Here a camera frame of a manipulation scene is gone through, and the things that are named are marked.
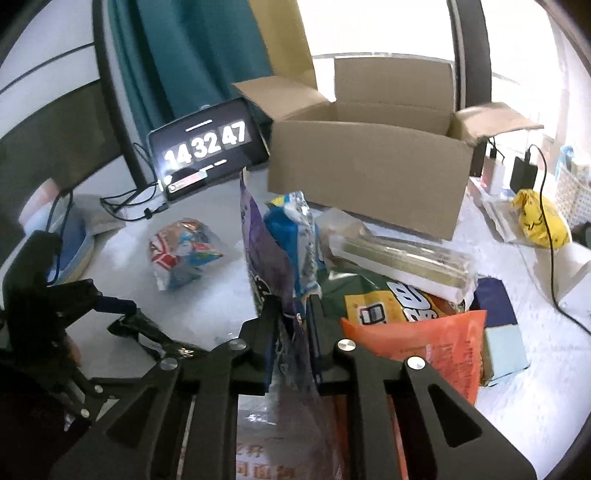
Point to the brown cardboard box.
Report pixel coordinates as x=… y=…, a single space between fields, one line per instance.
x=391 y=146

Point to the red white snack bag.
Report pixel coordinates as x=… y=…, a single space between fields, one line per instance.
x=180 y=253

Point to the white woven basket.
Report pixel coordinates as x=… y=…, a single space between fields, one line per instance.
x=573 y=195

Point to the yellow plastic bag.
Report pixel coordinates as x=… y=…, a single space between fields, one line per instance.
x=540 y=221

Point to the purple snack bag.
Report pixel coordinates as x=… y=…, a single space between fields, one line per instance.
x=310 y=448

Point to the blue white snack bag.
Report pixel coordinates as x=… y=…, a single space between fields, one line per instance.
x=291 y=223

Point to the teal curtain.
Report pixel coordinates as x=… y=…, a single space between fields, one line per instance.
x=177 y=57

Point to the clear pack of biscuits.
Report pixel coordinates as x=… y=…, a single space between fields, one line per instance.
x=434 y=269

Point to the black tablet showing clock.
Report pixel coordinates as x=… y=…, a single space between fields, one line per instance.
x=205 y=147

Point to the green yellow snack bag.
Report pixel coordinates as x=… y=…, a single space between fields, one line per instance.
x=367 y=298

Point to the yellow curtain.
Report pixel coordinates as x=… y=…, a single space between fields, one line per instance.
x=282 y=29

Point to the dark blue box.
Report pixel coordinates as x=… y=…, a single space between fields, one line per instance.
x=503 y=353

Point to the orange snack bag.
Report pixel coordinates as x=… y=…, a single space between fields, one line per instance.
x=452 y=345

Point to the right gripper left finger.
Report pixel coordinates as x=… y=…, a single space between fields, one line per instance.
x=247 y=361

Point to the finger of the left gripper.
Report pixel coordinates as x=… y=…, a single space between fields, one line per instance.
x=152 y=339

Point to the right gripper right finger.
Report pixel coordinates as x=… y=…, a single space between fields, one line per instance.
x=337 y=365

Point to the black power adapter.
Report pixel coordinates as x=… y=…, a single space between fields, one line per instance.
x=524 y=173

